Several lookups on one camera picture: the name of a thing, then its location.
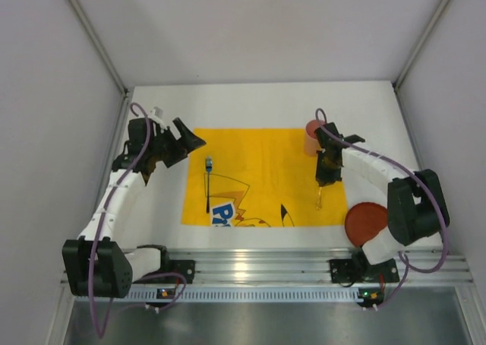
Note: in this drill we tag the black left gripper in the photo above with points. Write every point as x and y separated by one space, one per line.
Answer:
171 147

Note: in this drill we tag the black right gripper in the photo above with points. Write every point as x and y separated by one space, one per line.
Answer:
327 175

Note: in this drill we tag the pink plastic cup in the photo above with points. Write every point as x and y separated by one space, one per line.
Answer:
311 145

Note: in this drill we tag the blue plastic fork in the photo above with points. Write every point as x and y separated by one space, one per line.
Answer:
208 168

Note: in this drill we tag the gold metal spoon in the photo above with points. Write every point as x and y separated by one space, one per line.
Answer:
319 200

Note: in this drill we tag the yellow Pikachu cloth placemat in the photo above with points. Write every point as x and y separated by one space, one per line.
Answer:
261 178

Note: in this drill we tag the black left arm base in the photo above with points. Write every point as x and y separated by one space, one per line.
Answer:
152 264

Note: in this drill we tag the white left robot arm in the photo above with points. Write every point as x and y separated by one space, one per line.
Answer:
95 264

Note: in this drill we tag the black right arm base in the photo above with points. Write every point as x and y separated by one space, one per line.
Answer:
357 269

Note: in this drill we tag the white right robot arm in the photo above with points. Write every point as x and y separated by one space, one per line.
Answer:
415 203

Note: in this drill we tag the red round plate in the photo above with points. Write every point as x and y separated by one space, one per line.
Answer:
364 221

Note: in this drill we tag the aluminium front rail frame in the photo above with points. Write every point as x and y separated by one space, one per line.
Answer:
247 267

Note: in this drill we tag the perforated cable duct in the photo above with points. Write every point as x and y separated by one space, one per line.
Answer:
267 294

